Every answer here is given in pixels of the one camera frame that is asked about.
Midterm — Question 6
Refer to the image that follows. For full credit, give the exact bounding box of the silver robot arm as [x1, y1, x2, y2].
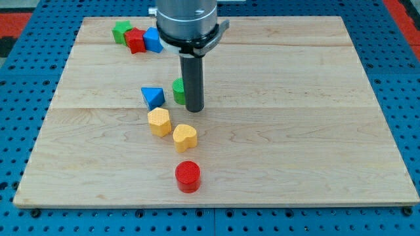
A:
[156, 0, 230, 113]

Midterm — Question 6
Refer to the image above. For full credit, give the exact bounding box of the red star block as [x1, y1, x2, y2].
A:
[124, 28, 146, 54]

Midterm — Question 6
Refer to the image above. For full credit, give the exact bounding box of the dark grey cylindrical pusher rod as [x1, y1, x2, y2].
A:
[180, 57, 204, 113]

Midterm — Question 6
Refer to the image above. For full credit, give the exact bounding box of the wooden board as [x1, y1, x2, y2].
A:
[13, 16, 419, 208]

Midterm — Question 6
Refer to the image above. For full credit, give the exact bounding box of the blue pentagon block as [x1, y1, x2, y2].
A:
[143, 27, 163, 53]

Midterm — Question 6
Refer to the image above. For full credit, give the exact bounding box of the yellow heart block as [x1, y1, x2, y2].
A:
[173, 124, 198, 153]

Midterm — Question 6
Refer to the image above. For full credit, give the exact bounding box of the yellow hexagon block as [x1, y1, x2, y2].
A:
[148, 108, 172, 137]

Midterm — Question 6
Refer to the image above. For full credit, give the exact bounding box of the green circle block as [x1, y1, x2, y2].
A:
[172, 77, 186, 105]

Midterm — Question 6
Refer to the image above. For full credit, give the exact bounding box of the red circle block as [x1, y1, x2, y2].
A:
[175, 161, 201, 193]

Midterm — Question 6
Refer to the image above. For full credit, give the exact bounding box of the blue triangle block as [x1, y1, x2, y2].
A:
[140, 87, 165, 111]

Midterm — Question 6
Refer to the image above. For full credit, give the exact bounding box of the green star block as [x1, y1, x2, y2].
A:
[112, 20, 133, 46]

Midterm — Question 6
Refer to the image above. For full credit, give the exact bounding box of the black clamp ring mount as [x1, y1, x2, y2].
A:
[157, 20, 230, 58]

